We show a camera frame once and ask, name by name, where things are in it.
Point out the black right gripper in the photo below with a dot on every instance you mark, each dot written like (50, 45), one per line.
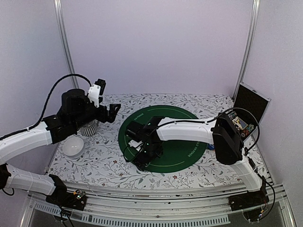
(146, 160)

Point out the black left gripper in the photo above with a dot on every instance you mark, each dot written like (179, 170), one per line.
(103, 117)

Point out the blue small blind button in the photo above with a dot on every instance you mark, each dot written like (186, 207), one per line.
(210, 146)

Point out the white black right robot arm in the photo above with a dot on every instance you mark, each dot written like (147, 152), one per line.
(219, 131)

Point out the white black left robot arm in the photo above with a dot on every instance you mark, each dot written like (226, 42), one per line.
(78, 108)

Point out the round green poker mat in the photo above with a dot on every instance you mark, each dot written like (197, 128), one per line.
(165, 142)

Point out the striped ceramic mug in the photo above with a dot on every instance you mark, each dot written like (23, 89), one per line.
(89, 129)

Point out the floral patterned tablecloth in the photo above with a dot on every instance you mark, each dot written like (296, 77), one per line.
(103, 161)

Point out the white ceramic bowl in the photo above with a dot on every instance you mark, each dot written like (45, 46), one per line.
(73, 147)

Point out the aluminium poker chip case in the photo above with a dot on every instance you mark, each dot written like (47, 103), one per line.
(250, 106)

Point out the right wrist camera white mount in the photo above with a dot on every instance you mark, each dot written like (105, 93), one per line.
(138, 133)

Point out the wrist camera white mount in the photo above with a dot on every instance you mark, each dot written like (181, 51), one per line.
(138, 133)
(95, 92)

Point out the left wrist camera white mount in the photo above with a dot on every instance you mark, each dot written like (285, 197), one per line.
(95, 92)

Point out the aluminium front rail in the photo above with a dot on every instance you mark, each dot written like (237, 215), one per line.
(196, 207)

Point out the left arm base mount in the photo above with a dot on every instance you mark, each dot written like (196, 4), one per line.
(71, 197)

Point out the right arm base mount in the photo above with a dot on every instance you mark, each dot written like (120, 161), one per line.
(250, 200)

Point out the left aluminium frame post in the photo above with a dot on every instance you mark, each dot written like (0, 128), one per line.
(63, 35)

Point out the aluminium frame post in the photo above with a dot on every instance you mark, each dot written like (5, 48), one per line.
(63, 35)
(249, 42)

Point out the right aluminium frame post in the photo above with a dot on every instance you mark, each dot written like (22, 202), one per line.
(249, 42)

